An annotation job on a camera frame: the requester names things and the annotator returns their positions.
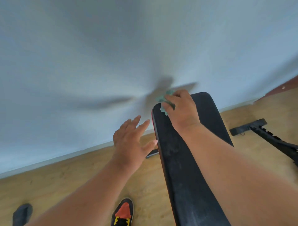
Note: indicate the person's left hand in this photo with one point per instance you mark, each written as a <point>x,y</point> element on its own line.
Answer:
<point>129,144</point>

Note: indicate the person's right hand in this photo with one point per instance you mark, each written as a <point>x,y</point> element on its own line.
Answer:
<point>185,114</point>

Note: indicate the green cleaning cloth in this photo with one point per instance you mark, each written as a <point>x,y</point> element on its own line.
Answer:
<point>163,99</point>

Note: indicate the black weight bench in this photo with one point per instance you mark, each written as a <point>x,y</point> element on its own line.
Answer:
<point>181,174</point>

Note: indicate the person's left forearm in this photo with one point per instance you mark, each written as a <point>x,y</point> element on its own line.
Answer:
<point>88,198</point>

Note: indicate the person's right forearm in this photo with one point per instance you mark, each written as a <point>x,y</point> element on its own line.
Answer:
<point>232,174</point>

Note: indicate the person's left red black shoe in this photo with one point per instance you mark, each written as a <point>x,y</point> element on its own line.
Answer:
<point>123,209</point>

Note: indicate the black bench with headrest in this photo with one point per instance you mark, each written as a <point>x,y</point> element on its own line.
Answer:
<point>275,142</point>

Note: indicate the red-brown wooden door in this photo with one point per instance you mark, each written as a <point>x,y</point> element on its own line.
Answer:
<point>286,88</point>

